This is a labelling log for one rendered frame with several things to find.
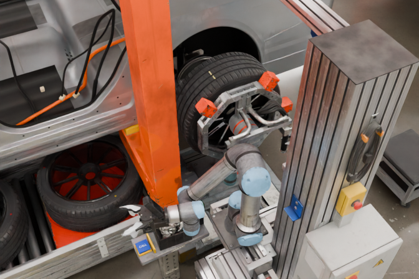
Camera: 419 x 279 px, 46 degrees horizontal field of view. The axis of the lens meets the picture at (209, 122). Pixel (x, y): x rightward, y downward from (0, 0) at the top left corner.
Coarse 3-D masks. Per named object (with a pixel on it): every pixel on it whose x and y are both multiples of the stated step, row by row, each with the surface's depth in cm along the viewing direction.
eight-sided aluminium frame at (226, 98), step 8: (240, 88) 276; (248, 88) 279; (256, 88) 276; (264, 88) 278; (224, 96) 272; (232, 96) 271; (240, 96) 273; (248, 96) 276; (264, 96) 284; (272, 96) 288; (280, 96) 294; (216, 104) 275; (224, 104) 271; (280, 104) 296; (216, 112) 273; (200, 120) 278; (208, 120) 274; (272, 120) 306; (200, 128) 279; (200, 136) 287; (264, 136) 311; (200, 144) 292; (208, 152) 294; (216, 152) 299; (224, 152) 309
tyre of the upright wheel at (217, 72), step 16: (208, 64) 283; (224, 64) 281; (240, 64) 283; (256, 64) 290; (192, 80) 283; (208, 80) 277; (224, 80) 273; (240, 80) 277; (256, 80) 284; (176, 96) 290; (192, 96) 279; (208, 96) 274; (192, 112) 278; (192, 128) 285; (192, 144) 296
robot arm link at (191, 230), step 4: (184, 224) 212; (188, 224) 210; (192, 224) 209; (196, 224) 211; (184, 228) 214; (188, 228) 212; (192, 228) 212; (196, 228) 213; (188, 232) 214; (192, 232) 214; (196, 232) 216
